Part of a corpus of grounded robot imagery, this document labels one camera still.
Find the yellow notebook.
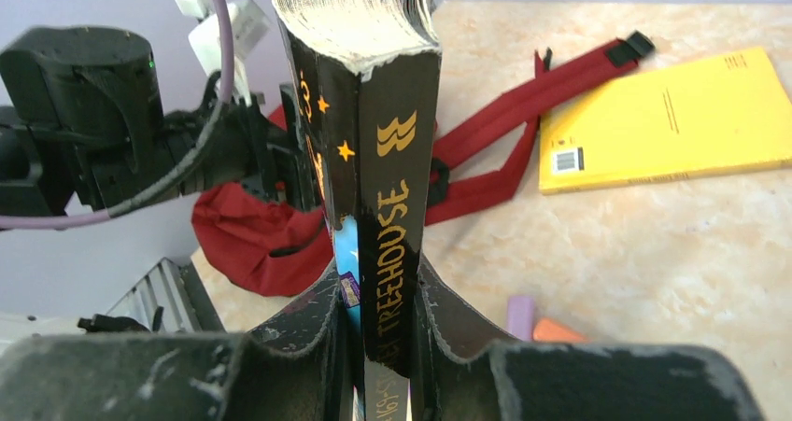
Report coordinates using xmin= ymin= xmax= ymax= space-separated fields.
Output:
xmin=538 ymin=47 xmax=791 ymax=195

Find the red student backpack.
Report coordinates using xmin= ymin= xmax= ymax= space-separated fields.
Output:
xmin=191 ymin=32 xmax=655 ymax=297

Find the orange highlighter pen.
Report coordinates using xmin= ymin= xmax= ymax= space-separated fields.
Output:
xmin=532 ymin=317 xmax=588 ymax=344

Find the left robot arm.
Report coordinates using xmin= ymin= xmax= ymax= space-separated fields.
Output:
xmin=1 ymin=26 xmax=320 ymax=218

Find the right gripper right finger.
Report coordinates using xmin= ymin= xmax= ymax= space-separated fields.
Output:
xmin=411 ymin=260 xmax=763 ymax=420

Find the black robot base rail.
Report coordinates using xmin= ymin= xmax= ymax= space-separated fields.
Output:
xmin=77 ymin=259 xmax=224 ymax=332

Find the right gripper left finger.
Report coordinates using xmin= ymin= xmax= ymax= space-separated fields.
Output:
xmin=1 ymin=264 xmax=353 ymax=420

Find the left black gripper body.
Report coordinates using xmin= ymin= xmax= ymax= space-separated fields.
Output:
xmin=161 ymin=97 xmax=320 ymax=212

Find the colourful treehouse storey book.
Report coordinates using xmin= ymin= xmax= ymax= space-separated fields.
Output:
xmin=271 ymin=0 xmax=442 ymax=420

